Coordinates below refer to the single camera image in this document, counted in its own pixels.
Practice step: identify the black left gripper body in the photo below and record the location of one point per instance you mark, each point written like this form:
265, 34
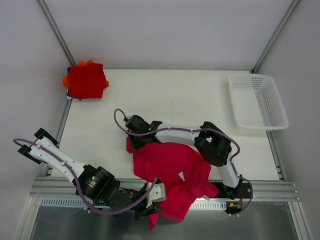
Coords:
144, 208

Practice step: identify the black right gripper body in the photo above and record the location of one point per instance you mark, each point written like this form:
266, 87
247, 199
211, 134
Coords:
135, 141

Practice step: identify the magenta t shirt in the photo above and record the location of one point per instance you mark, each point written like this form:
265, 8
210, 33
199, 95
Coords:
181, 169

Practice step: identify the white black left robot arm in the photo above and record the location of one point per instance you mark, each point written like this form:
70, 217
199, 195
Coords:
98, 188

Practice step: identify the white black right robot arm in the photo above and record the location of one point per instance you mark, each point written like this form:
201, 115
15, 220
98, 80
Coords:
215, 147

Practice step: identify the red folded t shirt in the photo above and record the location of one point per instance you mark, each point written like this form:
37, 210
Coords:
86, 81

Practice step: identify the orange folded t shirt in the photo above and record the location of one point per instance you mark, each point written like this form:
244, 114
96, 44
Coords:
65, 81

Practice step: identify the white perforated plastic basket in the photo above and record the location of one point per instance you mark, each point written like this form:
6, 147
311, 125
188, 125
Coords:
256, 103

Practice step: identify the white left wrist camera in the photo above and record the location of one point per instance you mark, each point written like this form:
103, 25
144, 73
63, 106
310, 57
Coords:
156, 194

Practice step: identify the white slotted cable duct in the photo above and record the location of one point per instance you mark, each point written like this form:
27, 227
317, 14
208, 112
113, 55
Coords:
77, 202

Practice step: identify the aluminium front rail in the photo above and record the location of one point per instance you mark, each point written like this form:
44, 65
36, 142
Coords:
278, 191

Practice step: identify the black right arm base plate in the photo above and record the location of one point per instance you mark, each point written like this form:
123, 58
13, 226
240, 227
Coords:
243, 190

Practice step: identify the aluminium corner post right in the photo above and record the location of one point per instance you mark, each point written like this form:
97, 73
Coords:
276, 34

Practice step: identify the aluminium corner post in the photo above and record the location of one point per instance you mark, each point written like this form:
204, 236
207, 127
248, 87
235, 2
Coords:
276, 34
56, 31

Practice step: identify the aluminium corner post left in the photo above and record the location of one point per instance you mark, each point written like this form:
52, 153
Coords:
56, 31

